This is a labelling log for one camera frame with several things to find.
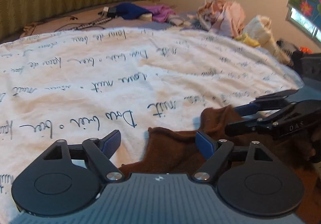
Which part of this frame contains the cream puffy quilt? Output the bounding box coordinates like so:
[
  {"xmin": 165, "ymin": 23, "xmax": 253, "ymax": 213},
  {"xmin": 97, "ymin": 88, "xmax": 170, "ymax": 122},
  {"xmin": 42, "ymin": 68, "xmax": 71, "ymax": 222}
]
[{"xmin": 243, "ymin": 15, "xmax": 290, "ymax": 65}]

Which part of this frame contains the brown knit sweater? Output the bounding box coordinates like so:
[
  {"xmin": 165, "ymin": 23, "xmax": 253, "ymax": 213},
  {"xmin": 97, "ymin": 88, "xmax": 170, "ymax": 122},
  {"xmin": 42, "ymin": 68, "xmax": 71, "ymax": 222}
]
[{"xmin": 120, "ymin": 106, "xmax": 320, "ymax": 223}]

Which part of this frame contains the dark clothes pile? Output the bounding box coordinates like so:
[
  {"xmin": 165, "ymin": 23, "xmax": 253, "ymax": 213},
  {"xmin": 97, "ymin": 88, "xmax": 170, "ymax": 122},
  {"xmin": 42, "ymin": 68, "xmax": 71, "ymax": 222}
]
[{"xmin": 276, "ymin": 39, "xmax": 314, "ymax": 67}]

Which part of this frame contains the purple garment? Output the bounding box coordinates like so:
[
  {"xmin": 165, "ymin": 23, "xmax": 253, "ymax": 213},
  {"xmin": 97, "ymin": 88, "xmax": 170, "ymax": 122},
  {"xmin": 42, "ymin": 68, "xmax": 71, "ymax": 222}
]
[{"xmin": 143, "ymin": 5, "xmax": 176, "ymax": 23}]

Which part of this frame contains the window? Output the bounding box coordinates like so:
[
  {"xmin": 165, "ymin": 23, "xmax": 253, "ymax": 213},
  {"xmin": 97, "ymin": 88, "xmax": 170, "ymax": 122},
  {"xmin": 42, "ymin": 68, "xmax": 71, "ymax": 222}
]
[{"xmin": 286, "ymin": 7, "xmax": 320, "ymax": 45}]

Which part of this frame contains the yellow cloth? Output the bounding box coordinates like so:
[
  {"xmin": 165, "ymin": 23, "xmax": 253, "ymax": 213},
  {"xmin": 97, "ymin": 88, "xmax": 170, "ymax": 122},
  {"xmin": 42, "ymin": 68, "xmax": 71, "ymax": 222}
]
[{"xmin": 234, "ymin": 33, "xmax": 261, "ymax": 48}]

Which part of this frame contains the pink clothes pile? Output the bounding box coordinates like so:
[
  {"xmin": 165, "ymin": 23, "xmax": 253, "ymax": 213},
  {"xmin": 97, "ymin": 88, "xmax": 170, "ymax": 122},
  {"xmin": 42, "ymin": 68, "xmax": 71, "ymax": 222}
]
[{"xmin": 196, "ymin": 0, "xmax": 245, "ymax": 38}]

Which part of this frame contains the blue garment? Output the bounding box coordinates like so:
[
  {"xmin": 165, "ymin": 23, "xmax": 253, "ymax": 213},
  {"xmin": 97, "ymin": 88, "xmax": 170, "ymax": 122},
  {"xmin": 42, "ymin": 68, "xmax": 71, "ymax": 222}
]
[{"xmin": 115, "ymin": 3, "xmax": 152, "ymax": 20}]

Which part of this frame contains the white script-print bed sheet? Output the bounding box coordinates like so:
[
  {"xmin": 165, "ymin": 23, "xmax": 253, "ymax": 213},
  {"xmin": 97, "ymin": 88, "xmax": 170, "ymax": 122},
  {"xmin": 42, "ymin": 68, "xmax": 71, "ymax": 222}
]
[{"xmin": 1, "ymin": 27, "xmax": 303, "ymax": 223}]

